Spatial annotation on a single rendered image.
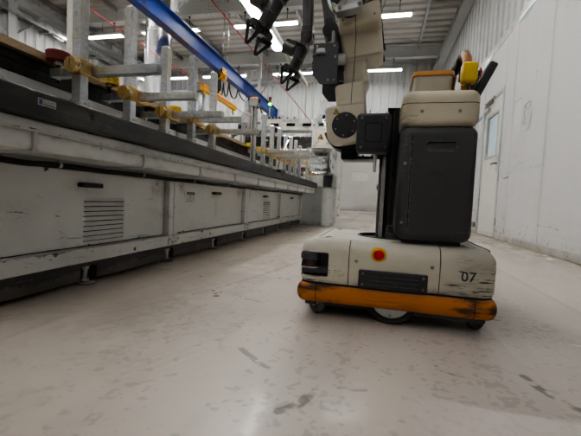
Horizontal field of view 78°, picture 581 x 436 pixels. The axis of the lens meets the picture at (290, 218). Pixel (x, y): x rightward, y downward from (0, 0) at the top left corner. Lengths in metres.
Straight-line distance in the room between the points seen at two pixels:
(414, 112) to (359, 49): 0.41
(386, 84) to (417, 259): 11.62
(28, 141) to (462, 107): 1.37
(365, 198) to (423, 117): 10.86
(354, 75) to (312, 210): 4.60
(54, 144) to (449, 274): 1.35
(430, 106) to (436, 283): 0.59
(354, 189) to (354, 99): 10.71
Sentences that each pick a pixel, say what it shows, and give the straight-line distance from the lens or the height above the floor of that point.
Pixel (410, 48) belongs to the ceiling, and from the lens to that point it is 11.81.
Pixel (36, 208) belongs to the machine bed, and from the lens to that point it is 1.65.
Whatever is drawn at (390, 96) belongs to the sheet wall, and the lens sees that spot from 12.66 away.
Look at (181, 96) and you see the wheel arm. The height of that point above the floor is 0.81.
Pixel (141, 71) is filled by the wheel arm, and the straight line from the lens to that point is 1.38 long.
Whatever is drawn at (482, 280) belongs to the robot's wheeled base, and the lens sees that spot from 1.32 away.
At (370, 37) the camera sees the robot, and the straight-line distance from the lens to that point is 1.63.
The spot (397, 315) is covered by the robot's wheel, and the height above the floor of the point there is 0.04.
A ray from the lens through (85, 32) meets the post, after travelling 1.53.
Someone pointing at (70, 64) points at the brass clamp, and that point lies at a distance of 1.47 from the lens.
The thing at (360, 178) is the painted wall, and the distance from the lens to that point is 12.18.
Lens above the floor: 0.42
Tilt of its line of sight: 3 degrees down
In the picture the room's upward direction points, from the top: 3 degrees clockwise
